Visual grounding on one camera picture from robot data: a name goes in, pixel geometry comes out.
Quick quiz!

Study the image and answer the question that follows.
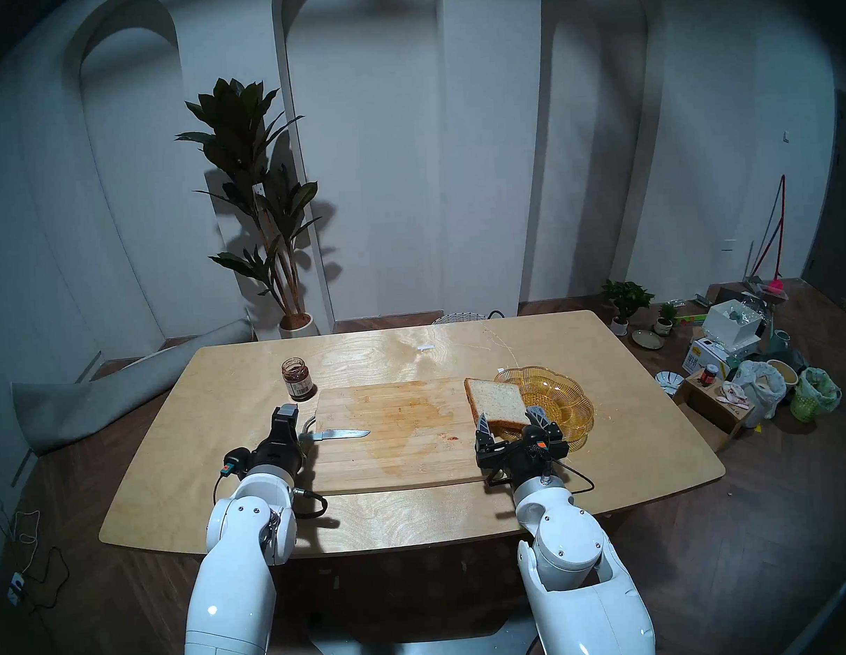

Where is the rolled grey mat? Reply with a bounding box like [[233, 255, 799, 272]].
[[9, 318, 258, 457]]

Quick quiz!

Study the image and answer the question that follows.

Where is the wooden cutting board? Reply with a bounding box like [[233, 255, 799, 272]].
[[301, 376, 506, 497]]

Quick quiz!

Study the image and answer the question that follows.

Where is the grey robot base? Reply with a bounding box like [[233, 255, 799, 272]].
[[306, 594, 553, 655]]

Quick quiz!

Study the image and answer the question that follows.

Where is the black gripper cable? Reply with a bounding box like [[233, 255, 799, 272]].
[[485, 463, 596, 499], [212, 460, 329, 525]]

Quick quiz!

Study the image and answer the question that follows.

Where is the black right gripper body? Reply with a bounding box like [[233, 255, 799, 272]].
[[475, 429, 569, 489]]

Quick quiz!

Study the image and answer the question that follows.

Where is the white yellow printed carton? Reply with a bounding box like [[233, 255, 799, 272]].
[[681, 337, 730, 379]]

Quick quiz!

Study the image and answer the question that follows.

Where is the amber glass plate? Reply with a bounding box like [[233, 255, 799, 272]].
[[493, 363, 597, 456]]

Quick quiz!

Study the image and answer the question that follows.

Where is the dark door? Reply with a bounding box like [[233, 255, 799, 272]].
[[794, 88, 846, 314]]

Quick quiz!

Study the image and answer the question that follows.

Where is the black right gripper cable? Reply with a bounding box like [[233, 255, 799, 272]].
[[485, 463, 596, 499]]

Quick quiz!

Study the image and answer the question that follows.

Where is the tall potted plant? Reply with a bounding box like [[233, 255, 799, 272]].
[[172, 74, 326, 343]]

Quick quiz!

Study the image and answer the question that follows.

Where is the green mesh bag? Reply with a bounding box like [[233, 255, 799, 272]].
[[788, 366, 844, 425]]

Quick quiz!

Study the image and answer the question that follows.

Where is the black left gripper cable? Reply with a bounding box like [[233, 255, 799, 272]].
[[212, 460, 329, 525]]

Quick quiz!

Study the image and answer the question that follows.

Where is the bushy small potted plant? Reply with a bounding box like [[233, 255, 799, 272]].
[[601, 277, 656, 337]]

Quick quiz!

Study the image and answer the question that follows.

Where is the white floor cable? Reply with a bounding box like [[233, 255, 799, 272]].
[[3, 509, 44, 576]]

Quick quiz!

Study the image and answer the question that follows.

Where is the glass jam jar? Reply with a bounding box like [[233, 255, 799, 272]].
[[280, 357, 314, 403]]

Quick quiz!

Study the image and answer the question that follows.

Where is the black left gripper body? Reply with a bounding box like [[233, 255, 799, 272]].
[[218, 433, 310, 481]]

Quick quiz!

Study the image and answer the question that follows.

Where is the white bread slice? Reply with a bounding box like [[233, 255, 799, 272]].
[[464, 374, 532, 437]]

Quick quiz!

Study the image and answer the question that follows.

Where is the black floor cable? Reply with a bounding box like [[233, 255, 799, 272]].
[[17, 545, 73, 614]]

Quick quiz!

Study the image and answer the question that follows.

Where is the white box appliance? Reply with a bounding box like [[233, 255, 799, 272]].
[[700, 299, 764, 352]]

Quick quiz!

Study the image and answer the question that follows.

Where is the white plastic bag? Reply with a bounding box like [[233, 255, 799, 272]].
[[731, 358, 788, 429]]

